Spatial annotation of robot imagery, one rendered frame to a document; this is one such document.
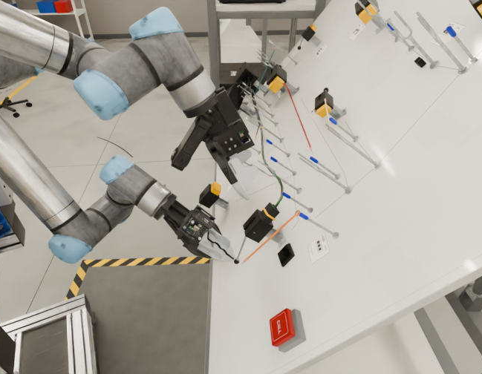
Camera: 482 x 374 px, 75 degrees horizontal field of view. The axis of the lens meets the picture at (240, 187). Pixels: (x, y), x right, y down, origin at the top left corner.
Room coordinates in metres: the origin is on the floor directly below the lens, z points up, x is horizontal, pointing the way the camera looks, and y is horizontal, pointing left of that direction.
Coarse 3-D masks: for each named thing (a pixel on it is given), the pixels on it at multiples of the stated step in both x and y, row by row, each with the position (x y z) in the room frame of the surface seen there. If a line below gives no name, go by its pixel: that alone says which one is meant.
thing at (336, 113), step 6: (324, 90) 0.80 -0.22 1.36; (318, 96) 0.76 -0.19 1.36; (324, 96) 0.73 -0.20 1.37; (330, 96) 0.75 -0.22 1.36; (318, 102) 0.73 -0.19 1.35; (324, 102) 0.71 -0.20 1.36; (330, 102) 0.73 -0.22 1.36; (318, 108) 0.72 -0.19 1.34; (336, 108) 0.74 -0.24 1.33; (330, 114) 0.74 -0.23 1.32; (336, 114) 0.75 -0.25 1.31; (342, 114) 0.73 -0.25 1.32
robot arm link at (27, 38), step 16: (0, 16) 0.50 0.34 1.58; (16, 16) 0.51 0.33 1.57; (32, 16) 0.54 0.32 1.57; (0, 32) 0.49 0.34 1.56; (16, 32) 0.50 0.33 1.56; (32, 32) 0.51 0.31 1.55; (48, 32) 0.53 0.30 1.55; (64, 32) 0.56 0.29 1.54; (0, 48) 0.49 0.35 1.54; (16, 48) 0.50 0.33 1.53; (32, 48) 0.51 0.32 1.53; (48, 48) 0.52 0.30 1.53; (64, 48) 0.54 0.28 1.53; (80, 48) 0.55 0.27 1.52; (96, 48) 0.55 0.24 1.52; (32, 64) 0.52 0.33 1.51; (48, 64) 0.52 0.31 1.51; (64, 64) 0.53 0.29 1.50
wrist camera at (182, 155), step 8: (200, 120) 0.52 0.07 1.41; (192, 128) 0.52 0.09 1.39; (200, 128) 0.51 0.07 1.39; (208, 128) 0.51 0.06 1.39; (184, 136) 0.55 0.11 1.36; (192, 136) 0.51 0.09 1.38; (200, 136) 0.51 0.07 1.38; (184, 144) 0.51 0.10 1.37; (192, 144) 0.51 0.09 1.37; (176, 152) 0.51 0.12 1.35; (184, 152) 0.50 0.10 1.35; (192, 152) 0.50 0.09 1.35; (176, 160) 0.50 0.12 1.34; (184, 160) 0.50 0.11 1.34; (176, 168) 0.50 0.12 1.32
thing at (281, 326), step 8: (280, 312) 0.32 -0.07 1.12; (288, 312) 0.31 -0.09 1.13; (272, 320) 0.31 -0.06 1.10; (280, 320) 0.30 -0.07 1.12; (288, 320) 0.30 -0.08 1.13; (272, 328) 0.30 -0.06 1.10; (280, 328) 0.29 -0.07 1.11; (288, 328) 0.28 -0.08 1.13; (272, 336) 0.28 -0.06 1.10; (280, 336) 0.28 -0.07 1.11; (288, 336) 0.27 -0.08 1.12; (272, 344) 0.27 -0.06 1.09; (280, 344) 0.27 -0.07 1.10
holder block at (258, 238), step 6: (258, 210) 0.54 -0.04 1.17; (252, 216) 0.53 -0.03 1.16; (258, 216) 0.51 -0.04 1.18; (246, 222) 0.53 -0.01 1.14; (252, 222) 0.52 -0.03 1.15; (258, 222) 0.50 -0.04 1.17; (264, 222) 0.50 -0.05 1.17; (246, 228) 0.52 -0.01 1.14; (252, 228) 0.50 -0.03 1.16; (258, 228) 0.50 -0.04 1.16; (264, 228) 0.50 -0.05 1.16; (270, 228) 0.50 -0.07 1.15; (246, 234) 0.49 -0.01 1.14; (252, 234) 0.49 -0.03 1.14; (258, 234) 0.50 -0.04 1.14; (264, 234) 0.50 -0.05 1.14; (258, 240) 0.49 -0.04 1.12
